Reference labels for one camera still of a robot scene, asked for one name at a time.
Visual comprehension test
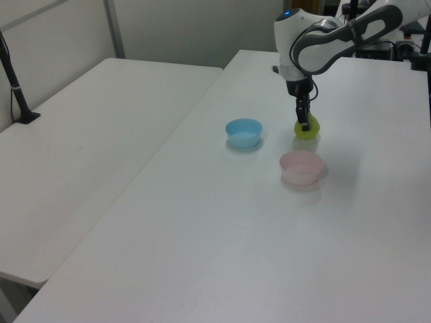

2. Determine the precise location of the grey partition frame post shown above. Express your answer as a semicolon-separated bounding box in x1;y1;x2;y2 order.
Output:
102;0;127;60

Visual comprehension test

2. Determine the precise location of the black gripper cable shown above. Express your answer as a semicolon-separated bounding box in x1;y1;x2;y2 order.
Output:
290;20;320;102

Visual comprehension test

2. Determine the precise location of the pink plastic bowl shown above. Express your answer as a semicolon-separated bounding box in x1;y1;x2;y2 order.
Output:
279;150;325;186

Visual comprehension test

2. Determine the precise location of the green pear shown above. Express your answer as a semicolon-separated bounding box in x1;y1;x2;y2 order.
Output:
294;112;322;140

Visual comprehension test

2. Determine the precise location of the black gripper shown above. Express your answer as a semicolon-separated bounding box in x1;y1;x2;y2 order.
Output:
286;77;316;133

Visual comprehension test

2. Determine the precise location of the dark background equipment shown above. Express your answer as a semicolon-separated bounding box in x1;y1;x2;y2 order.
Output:
355;39;416;62

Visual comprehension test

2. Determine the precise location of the black clamp stand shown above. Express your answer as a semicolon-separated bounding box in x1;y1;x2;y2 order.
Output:
409;0;431;72

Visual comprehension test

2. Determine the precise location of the black camera stand pole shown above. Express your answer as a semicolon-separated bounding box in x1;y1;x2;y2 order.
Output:
0;29;42;127

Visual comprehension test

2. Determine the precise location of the light blue plastic bowl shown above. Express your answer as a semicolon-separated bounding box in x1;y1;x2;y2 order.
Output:
224;118;264;149

